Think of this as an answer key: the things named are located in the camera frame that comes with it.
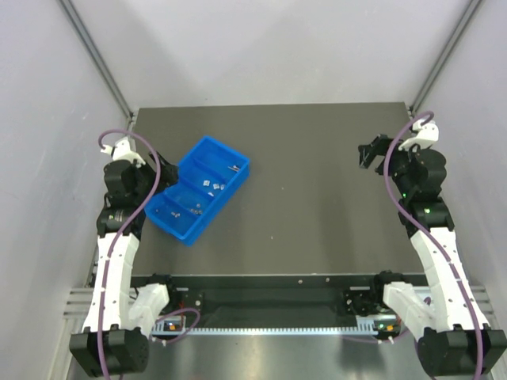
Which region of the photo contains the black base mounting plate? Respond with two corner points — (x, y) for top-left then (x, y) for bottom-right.
(173, 287), (379, 316)

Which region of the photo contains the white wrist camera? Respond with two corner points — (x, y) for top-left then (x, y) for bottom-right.
(398, 121), (440, 151)
(101, 137), (146, 167)

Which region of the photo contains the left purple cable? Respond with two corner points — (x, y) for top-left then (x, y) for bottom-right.
(97, 129), (201, 379)

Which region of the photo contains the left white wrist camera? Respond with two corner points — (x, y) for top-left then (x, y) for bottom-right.
(101, 137), (146, 167)

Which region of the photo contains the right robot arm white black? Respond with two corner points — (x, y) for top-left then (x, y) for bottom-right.
(358, 135), (506, 379)

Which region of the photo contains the grey slotted cable duct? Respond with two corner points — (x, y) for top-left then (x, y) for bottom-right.
(151, 316), (401, 340)

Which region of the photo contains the blue plastic compartment bin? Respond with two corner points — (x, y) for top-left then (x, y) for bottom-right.
(145, 136), (250, 246)

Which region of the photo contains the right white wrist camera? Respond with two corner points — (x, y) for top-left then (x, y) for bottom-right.
(398, 121), (440, 151)

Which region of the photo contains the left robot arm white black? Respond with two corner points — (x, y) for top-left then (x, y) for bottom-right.
(69, 153), (178, 378)

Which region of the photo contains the aluminium frame rail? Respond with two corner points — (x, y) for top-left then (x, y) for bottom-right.
(63, 287), (93, 319)

